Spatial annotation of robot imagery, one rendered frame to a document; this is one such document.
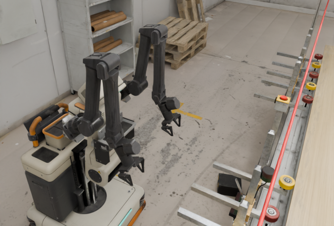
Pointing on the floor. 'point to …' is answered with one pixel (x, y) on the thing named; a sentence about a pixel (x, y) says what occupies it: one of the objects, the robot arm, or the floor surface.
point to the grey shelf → (75, 41)
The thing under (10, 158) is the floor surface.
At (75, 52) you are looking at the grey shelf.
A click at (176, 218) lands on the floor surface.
